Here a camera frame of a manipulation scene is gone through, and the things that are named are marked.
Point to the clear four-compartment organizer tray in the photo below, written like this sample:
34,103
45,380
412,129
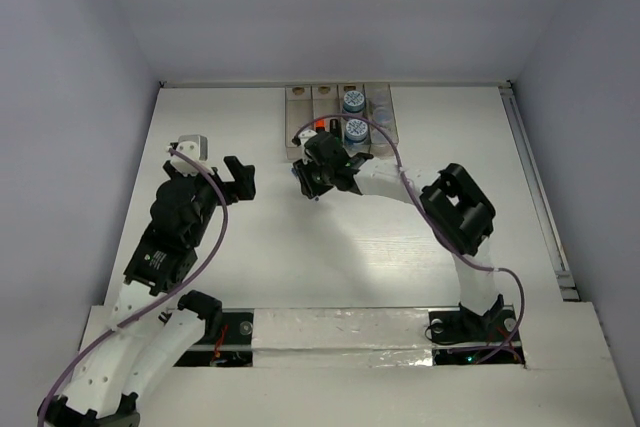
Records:
307,104

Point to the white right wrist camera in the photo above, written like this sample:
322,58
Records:
300,139

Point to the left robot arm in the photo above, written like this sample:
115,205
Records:
155,318

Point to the blue cleaning gel jar front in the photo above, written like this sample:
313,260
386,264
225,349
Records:
356,132

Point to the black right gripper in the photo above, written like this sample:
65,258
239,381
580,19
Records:
310,186

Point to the blue cleaning gel jar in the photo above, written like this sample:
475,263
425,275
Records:
354,103
356,132

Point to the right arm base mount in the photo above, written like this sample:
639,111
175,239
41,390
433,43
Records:
456,344

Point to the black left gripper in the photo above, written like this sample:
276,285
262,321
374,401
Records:
243,175

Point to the blue cleaning gel jar back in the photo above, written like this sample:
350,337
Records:
354,103

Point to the white foam front board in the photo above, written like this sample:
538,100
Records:
373,367

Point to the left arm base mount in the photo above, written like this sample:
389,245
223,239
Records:
230,348

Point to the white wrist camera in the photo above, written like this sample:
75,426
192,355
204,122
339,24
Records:
300,139
190,154

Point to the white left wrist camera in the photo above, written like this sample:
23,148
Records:
190,154

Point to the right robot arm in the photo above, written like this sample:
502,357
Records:
458,212

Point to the metal rail right side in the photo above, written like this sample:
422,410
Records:
550,233

